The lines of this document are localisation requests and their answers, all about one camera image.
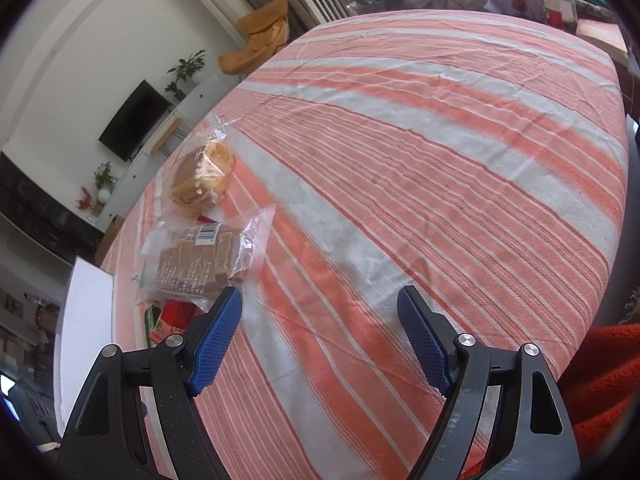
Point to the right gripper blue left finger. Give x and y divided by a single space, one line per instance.
106 438

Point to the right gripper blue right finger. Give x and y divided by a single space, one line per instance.
461 369

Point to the grey white snack pouch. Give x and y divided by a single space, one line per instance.
176 317

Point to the clear bag brown hawthorn slices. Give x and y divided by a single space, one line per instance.
194 261

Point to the brown red date snack bar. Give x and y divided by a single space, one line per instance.
203 219

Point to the bagged bread loaf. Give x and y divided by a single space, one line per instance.
197 175

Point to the green sausage stick snack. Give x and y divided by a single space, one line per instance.
150 318

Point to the red fuzzy cushion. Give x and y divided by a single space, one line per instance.
584 426

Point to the white cardboard box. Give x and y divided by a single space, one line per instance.
84 327

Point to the red flower vase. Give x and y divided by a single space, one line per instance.
86 201

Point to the dark glass display cabinet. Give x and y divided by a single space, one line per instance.
43 218

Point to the green plant white vase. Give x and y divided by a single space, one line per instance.
104 182

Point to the striped orange white tablecloth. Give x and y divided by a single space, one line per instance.
481 158

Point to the small wooden bench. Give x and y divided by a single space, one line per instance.
169 138

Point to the black flat television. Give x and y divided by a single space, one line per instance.
134 120

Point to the small dark potted plant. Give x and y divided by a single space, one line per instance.
173 89

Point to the white tv cabinet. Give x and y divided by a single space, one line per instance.
143 167

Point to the large green potted plant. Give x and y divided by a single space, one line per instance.
186 68

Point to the orange lounge chair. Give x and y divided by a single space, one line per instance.
267 32

